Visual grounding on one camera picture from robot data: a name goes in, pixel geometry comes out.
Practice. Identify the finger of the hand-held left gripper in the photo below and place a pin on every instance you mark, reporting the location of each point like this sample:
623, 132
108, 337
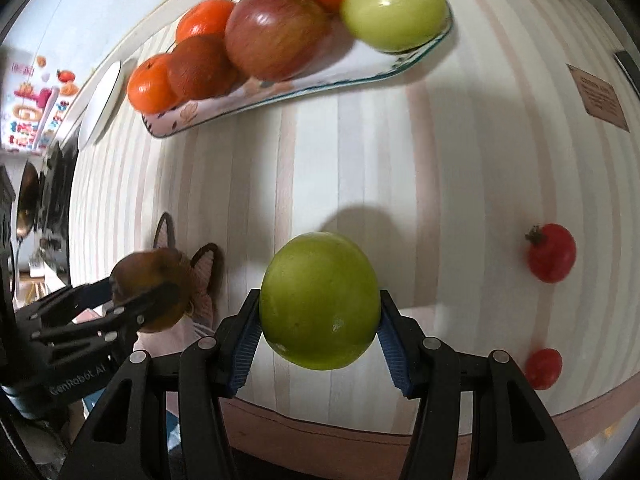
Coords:
115, 322
70, 302

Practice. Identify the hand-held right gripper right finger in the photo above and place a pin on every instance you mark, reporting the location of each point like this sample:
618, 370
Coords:
395, 355

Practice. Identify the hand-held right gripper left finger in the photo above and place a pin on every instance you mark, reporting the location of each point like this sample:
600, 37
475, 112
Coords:
245, 345

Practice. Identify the brownish apple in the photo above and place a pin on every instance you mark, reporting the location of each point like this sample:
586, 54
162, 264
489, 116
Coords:
150, 272

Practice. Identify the small orange tangerine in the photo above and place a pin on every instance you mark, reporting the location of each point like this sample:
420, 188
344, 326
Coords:
149, 85
202, 19

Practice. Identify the dark red brown fruit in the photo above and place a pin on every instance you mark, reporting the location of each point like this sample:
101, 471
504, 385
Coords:
200, 67

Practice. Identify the patterned oval plate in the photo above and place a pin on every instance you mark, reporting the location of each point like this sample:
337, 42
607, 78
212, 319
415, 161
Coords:
320, 80

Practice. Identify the red green apple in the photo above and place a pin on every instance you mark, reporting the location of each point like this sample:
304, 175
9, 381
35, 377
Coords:
275, 32

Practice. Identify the black gas stove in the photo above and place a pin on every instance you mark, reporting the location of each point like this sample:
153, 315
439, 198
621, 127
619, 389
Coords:
57, 200

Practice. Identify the metal frying pan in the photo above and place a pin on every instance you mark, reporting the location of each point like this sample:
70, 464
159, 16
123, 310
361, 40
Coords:
27, 200

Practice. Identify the red cherry tomato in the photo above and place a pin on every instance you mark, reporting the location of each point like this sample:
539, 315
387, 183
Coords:
544, 369

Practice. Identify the striped cat print tablecloth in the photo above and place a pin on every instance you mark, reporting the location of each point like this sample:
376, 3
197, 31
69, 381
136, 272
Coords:
400, 170

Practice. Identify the cherry tomato with stem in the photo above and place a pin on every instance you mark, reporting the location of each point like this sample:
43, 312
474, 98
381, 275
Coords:
552, 255

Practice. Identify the white round plate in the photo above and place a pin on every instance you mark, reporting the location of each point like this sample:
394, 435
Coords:
100, 105

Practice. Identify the brown square card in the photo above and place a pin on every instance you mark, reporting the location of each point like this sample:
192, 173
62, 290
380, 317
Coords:
597, 97

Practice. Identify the colourful wall sticker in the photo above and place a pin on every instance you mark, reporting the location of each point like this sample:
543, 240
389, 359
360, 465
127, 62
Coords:
35, 105

